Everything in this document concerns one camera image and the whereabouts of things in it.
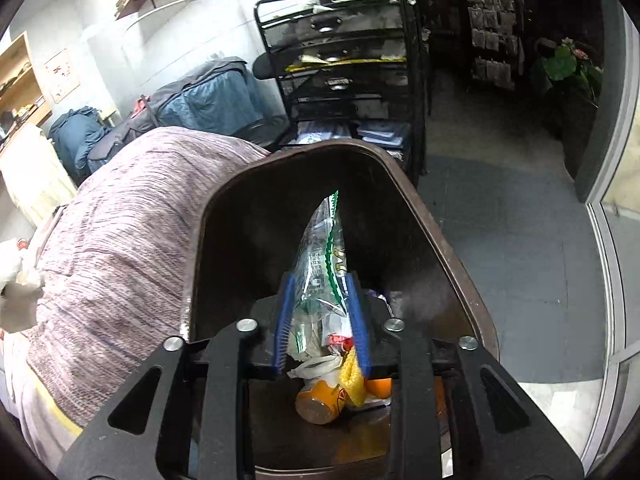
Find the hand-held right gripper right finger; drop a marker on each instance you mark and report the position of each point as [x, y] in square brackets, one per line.
[359, 325]

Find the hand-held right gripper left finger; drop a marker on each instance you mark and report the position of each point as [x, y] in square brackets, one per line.
[282, 325]

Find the red white wrapper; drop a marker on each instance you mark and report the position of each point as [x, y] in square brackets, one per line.
[340, 342]

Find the yellow foam fruit net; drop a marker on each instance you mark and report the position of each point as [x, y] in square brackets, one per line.
[352, 385]

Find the orange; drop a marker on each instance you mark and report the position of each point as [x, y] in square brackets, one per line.
[377, 386]

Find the clear plastic wrapper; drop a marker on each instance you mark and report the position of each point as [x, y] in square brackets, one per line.
[320, 260]

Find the brown plastic trash bin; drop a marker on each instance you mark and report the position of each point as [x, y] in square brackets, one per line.
[390, 200]

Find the cream plastic bag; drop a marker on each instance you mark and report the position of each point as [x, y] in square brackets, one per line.
[15, 300]

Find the blue white printed packet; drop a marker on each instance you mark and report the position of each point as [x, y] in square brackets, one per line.
[380, 132]

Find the black mesh drawer cart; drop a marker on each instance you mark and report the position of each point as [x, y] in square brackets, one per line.
[345, 95]

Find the massage bed with grey cover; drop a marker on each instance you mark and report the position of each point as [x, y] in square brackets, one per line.
[210, 95]

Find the black stool chair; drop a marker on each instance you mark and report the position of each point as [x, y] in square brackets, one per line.
[265, 67]

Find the red cloth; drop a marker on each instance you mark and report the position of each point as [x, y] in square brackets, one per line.
[140, 107]

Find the blue cloth pile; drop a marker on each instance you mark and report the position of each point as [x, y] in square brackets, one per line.
[75, 135]

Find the pale yellow cloth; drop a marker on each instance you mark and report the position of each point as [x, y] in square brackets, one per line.
[35, 185]

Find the display rack of packets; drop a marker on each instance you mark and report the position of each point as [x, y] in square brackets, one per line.
[492, 35]

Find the potted plant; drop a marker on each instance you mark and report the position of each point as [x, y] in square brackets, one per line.
[560, 67]

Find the wall poster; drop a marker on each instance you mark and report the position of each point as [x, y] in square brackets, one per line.
[60, 75]

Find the wooden wall cabinet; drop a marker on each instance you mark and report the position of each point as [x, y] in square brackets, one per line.
[30, 67]

